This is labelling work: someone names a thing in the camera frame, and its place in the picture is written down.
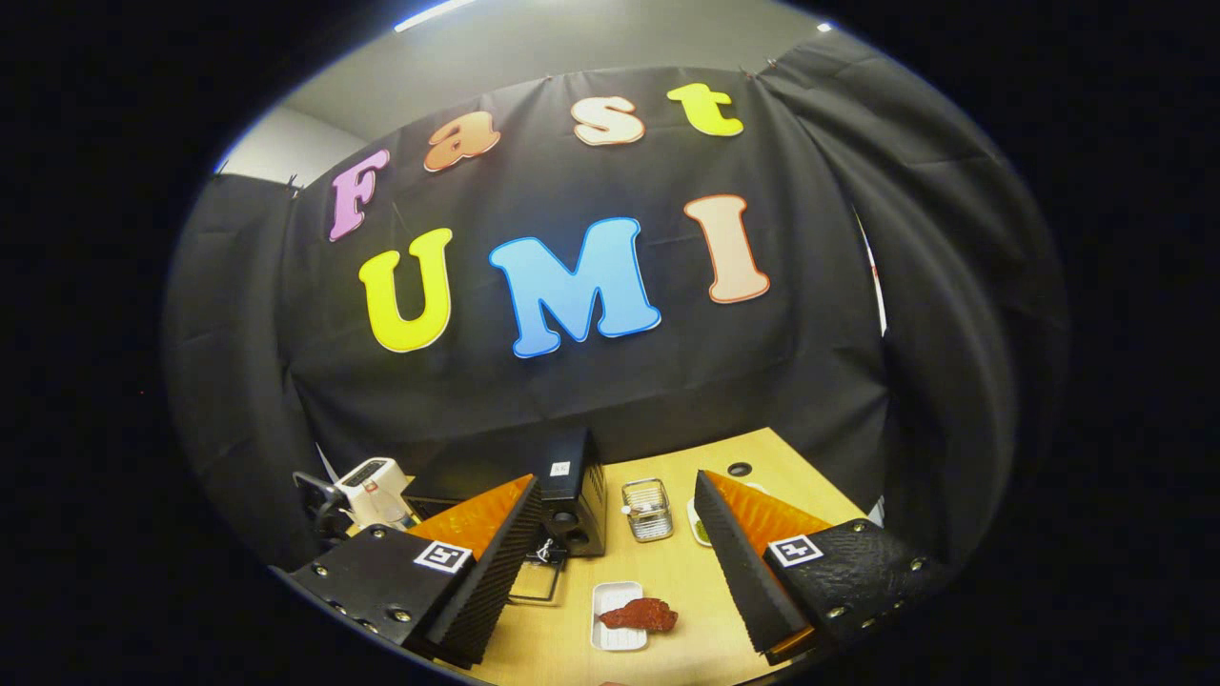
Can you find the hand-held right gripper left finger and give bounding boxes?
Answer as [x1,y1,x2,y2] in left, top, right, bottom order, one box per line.
[286,474,544,670]

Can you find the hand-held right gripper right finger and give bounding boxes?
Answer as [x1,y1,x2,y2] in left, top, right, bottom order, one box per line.
[693,469,945,666]

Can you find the red meat slice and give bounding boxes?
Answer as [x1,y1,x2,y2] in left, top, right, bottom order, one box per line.
[599,597,680,633]

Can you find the black electric oven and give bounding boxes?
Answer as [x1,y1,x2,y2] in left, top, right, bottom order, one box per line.
[405,427,608,608]

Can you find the white toaster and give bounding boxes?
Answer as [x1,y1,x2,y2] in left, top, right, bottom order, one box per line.
[334,457,416,532]

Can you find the white plate with beans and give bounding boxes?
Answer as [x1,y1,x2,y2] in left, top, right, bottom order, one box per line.
[686,495,725,549]

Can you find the white rectangular tray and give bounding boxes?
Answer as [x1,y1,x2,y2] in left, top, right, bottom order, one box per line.
[591,581,649,653]

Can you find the black backdrop cloth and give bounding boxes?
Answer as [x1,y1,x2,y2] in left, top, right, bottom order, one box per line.
[162,29,1068,573]

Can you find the metal wire basket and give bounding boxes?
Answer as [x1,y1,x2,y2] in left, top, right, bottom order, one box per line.
[621,478,675,543]

